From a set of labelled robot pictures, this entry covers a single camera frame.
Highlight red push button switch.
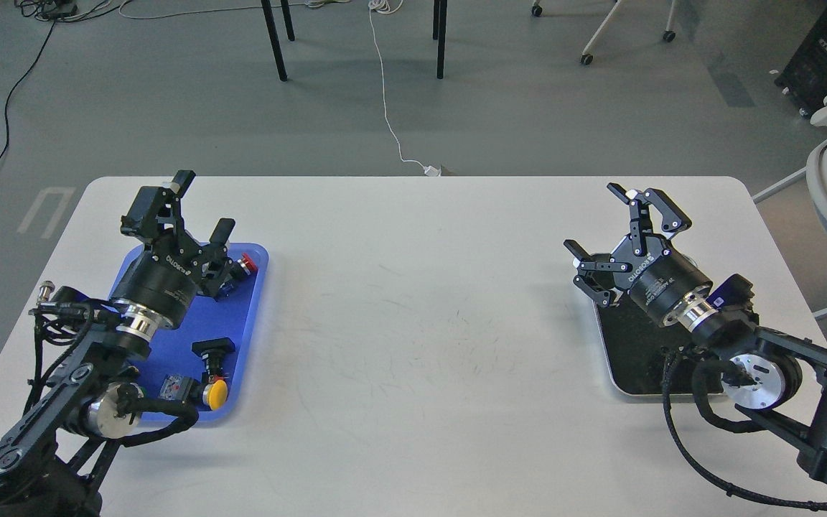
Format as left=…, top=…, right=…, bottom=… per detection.
left=232, top=253, right=258, bottom=281

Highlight white cable on floor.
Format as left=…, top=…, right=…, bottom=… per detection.
left=121, top=0, right=441, bottom=177

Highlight white rolling chair base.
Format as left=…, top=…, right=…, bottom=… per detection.
left=531, top=1, right=678, bottom=66

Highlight metal tray with black mat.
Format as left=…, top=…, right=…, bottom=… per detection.
left=593, top=297, right=715, bottom=399

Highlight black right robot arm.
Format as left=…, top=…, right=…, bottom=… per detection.
left=564, top=182, right=827, bottom=511

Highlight blue plastic tray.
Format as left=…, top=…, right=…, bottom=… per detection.
left=134, top=243, right=269, bottom=427

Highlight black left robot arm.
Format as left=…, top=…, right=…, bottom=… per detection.
left=0, top=170, right=246, bottom=516

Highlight black push button switch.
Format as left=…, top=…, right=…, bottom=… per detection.
left=191, top=337, right=235, bottom=377

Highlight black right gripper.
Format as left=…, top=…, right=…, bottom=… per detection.
left=564, top=182, right=714, bottom=327

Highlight black table legs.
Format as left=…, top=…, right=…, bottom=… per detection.
left=261, top=0, right=449, bottom=82

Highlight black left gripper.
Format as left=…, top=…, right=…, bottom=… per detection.
left=111, top=170, right=236, bottom=331

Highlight small switch contact block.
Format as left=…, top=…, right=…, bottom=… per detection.
left=158, top=374, right=200, bottom=403

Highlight yellow push button switch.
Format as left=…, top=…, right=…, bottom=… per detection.
left=198, top=374, right=229, bottom=411

